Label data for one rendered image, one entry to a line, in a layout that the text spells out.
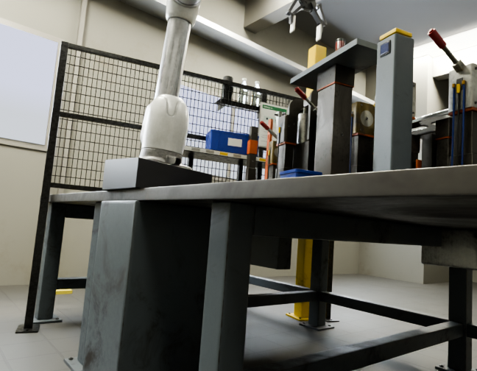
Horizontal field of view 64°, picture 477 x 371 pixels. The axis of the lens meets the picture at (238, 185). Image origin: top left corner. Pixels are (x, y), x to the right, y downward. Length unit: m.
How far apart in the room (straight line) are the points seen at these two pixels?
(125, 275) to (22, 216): 2.43
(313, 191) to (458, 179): 0.24
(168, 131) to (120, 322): 0.65
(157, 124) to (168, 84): 0.31
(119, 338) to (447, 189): 1.03
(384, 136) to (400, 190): 0.50
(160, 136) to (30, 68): 2.51
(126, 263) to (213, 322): 0.42
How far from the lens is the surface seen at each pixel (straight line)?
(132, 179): 1.28
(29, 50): 3.84
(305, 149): 1.58
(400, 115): 1.10
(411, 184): 0.59
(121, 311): 1.29
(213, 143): 2.26
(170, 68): 1.70
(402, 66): 1.14
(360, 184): 0.63
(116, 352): 1.33
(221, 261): 0.93
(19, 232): 3.64
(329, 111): 1.30
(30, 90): 3.74
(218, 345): 0.96
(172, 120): 1.41
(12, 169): 3.63
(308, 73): 1.41
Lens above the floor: 0.60
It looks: 6 degrees up
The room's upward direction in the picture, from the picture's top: 4 degrees clockwise
